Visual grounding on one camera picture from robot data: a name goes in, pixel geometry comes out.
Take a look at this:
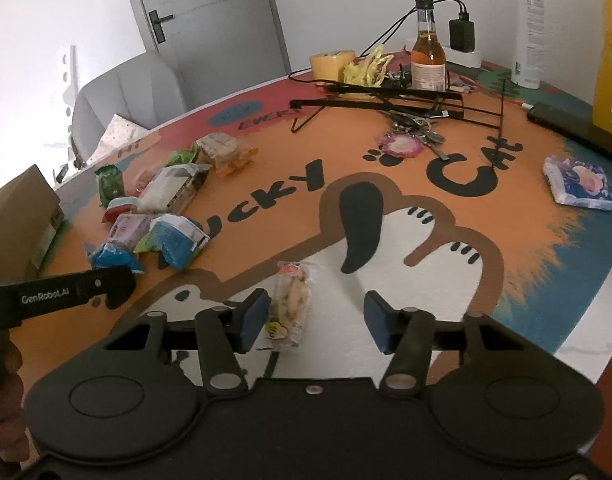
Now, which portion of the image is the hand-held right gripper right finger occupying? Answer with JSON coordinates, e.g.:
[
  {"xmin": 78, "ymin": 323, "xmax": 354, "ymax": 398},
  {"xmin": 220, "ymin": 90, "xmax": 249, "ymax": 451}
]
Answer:
[{"xmin": 364, "ymin": 290, "xmax": 525, "ymax": 396}]

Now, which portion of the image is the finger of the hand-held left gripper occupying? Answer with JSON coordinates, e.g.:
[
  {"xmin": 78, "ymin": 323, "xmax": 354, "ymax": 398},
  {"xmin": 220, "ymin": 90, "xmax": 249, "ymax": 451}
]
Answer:
[{"xmin": 92, "ymin": 266, "xmax": 137, "ymax": 311}]

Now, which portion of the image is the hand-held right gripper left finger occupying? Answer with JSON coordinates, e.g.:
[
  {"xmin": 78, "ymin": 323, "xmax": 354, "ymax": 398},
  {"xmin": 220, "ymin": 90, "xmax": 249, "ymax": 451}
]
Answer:
[{"xmin": 103, "ymin": 288, "xmax": 271, "ymax": 395}]

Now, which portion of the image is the brown cardboard box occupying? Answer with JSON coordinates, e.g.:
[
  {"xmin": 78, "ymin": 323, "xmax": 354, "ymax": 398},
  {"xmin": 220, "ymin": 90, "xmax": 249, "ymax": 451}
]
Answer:
[{"xmin": 0, "ymin": 164, "xmax": 65, "ymax": 287}]

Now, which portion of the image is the green snack packet red circle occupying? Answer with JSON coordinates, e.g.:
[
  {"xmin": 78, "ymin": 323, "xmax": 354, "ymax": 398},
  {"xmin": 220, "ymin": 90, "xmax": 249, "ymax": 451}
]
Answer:
[{"xmin": 94, "ymin": 165, "xmax": 126, "ymax": 209}]

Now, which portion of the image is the person's left hand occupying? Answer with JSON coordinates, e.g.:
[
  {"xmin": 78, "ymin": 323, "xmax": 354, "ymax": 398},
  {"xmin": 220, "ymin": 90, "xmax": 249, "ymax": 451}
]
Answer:
[{"xmin": 0, "ymin": 367, "xmax": 30, "ymax": 462}]

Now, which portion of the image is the small blue snack packet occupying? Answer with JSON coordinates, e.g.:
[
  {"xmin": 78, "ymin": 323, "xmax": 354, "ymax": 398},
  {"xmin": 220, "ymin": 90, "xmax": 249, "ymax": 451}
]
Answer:
[{"xmin": 88, "ymin": 242, "xmax": 147, "ymax": 275}]

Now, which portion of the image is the clear packet of yellow biscuits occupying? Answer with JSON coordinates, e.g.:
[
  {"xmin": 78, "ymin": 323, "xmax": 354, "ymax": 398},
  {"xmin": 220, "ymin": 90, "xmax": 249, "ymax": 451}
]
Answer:
[{"xmin": 258, "ymin": 260, "xmax": 315, "ymax": 349}]

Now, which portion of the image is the red and white snack packet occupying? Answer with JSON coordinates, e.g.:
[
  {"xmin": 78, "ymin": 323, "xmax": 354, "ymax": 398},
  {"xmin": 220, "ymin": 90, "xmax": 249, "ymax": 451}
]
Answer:
[{"xmin": 102, "ymin": 197, "xmax": 142, "ymax": 224}]

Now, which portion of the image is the large blue snack packet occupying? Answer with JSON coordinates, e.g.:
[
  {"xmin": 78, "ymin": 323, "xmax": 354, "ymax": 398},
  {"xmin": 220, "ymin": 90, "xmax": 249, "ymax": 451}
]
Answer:
[{"xmin": 146, "ymin": 214, "xmax": 213, "ymax": 272}]

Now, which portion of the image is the pink clear snack packet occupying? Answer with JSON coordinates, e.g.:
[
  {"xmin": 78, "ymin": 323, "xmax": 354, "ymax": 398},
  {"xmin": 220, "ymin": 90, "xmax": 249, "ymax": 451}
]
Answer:
[{"xmin": 130, "ymin": 170, "xmax": 157, "ymax": 197}]

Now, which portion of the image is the white grey snack packet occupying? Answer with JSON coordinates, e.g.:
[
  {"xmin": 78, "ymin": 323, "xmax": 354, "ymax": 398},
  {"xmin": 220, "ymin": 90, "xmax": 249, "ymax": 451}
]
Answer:
[{"xmin": 136, "ymin": 163, "xmax": 213, "ymax": 216}]

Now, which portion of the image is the dotted white cushion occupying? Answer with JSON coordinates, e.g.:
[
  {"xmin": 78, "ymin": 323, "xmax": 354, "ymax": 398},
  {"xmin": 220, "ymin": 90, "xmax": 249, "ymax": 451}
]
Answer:
[{"xmin": 92, "ymin": 113, "xmax": 149, "ymax": 161}]

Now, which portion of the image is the clear orange-edged cake packet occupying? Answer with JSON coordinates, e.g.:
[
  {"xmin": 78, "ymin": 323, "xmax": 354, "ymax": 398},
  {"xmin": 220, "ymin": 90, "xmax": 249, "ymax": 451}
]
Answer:
[{"xmin": 192, "ymin": 132, "xmax": 259, "ymax": 177}]

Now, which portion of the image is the grey chair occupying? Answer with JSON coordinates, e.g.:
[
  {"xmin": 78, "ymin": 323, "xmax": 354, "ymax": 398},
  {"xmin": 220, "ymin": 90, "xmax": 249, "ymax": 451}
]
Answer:
[{"xmin": 70, "ymin": 50, "xmax": 189, "ymax": 162}]

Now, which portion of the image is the white board with holes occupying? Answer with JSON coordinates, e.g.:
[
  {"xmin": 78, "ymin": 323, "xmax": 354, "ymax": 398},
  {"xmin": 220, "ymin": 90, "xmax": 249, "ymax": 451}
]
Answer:
[{"xmin": 57, "ymin": 45, "xmax": 80, "ymax": 162}]

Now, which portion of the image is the bunch of keys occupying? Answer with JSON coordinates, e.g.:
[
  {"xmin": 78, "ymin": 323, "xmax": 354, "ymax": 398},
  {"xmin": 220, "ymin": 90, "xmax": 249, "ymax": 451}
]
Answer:
[{"xmin": 386, "ymin": 110, "xmax": 449, "ymax": 162}]

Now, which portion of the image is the printed tissue packet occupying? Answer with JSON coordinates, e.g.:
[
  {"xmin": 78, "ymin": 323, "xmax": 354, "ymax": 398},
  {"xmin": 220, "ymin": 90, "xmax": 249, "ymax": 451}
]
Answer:
[{"xmin": 543, "ymin": 155, "xmax": 612, "ymax": 212}]

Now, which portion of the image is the crumpled yellow wrapper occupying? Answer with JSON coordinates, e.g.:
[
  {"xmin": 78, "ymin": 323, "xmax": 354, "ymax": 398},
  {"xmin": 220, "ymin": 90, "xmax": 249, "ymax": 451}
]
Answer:
[{"xmin": 342, "ymin": 45, "xmax": 395, "ymax": 87}]

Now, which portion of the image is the yellow tape roll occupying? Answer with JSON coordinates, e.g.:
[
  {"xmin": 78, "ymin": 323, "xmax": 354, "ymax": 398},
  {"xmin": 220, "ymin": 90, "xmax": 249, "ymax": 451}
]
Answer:
[{"xmin": 309, "ymin": 50, "xmax": 357, "ymax": 81}]

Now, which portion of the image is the glass bottle of orange drink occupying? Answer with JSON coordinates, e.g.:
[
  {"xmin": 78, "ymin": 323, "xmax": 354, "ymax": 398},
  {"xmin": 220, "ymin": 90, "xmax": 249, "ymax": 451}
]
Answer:
[{"xmin": 410, "ymin": 0, "xmax": 447, "ymax": 93}]

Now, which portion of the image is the white power strip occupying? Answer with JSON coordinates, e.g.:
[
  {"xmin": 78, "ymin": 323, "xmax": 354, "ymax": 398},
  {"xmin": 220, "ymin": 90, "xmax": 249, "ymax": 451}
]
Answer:
[{"xmin": 440, "ymin": 48, "xmax": 483, "ymax": 69}]

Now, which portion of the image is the black power bank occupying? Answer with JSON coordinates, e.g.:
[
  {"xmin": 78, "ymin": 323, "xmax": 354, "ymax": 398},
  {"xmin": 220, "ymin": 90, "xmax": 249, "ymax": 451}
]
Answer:
[{"xmin": 527, "ymin": 101, "xmax": 612, "ymax": 157}]

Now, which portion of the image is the grey door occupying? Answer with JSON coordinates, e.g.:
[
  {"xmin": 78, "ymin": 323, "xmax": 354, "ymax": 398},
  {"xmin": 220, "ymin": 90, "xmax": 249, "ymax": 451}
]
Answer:
[{"xmin": 120, "ymin": 0, "xmax": 293, "ymax": 112}]

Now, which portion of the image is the black charger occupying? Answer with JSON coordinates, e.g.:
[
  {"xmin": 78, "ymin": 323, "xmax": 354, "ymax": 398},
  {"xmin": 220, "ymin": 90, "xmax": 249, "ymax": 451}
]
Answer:
[{"xmin": 448, "ymin": 2, "xmax": 476, "ymax": 54}]

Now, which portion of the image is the white plastic bottle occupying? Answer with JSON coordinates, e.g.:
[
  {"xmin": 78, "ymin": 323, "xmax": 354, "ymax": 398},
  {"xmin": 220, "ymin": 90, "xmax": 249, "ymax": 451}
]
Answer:
[{"xmin": 511, "ymin": 0, "xmax": 549, "ymax": 90}]

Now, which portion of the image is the pink round keychain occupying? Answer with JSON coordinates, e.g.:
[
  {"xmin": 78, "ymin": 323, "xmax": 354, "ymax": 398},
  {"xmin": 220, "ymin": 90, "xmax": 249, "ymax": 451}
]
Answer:
[{"xmin": 381, "ymin": 131, "xmax": 423, "ymax": 160}]

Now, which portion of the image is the black wire stand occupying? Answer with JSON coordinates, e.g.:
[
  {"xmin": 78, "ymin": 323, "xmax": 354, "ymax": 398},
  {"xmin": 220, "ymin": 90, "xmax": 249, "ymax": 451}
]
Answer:
[{"xmin": 289, "ymin": 79, "xmax": 508, "ymax": 147}]

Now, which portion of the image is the black door handle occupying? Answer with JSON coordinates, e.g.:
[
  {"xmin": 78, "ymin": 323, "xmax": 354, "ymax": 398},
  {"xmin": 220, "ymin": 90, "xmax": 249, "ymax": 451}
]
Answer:
[{"xmin": 149, "ymin": 10, "xmax": 175, "ymax": 44}]

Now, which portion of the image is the black cable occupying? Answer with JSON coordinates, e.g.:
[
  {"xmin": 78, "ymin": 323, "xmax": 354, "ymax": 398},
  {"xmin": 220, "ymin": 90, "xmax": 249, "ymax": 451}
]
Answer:
[{"xmin": 288, "ymin": 0, "xmax": 470, "ymax": 82}]

